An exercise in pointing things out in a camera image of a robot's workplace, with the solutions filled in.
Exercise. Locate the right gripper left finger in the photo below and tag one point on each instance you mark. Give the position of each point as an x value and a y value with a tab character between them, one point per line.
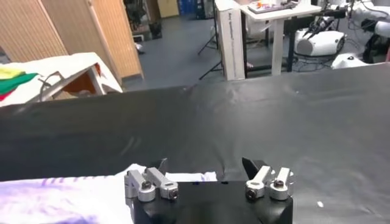
143	182

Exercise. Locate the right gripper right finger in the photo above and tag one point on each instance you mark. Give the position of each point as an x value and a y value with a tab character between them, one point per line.
262	179

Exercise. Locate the lavender t-shirt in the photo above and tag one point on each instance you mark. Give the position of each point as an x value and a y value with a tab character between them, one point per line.
61	201

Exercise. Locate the wide black table cover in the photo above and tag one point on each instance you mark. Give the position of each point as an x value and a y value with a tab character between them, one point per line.
274	121

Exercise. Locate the white side table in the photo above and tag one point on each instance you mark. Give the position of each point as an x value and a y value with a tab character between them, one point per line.
97	82

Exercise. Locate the black light stand tripod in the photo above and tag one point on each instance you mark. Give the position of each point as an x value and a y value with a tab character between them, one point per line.
210	70

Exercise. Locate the white standing desk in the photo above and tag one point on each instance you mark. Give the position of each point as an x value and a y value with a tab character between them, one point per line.
277	45

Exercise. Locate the tall white cardboard box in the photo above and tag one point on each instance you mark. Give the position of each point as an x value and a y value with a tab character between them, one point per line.
231	45

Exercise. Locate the black waste bin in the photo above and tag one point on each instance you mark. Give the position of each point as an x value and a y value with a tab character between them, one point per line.
155	30

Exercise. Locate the bamboo folding screen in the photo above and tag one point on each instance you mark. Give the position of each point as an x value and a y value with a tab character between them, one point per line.
100	33

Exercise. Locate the green garment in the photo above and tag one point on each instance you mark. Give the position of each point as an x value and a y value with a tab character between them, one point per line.
15	82

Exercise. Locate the red garment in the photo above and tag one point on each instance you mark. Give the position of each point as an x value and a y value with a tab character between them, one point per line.
4	95

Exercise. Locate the grey tray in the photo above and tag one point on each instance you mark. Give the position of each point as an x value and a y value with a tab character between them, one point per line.
274	8

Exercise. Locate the yellow-green garment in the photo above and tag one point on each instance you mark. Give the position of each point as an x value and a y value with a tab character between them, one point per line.
9	73

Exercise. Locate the orange snack packet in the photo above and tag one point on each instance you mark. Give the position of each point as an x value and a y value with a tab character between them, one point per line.
263	4

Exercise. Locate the blue storage crates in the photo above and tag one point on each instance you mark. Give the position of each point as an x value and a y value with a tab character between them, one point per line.
189	7

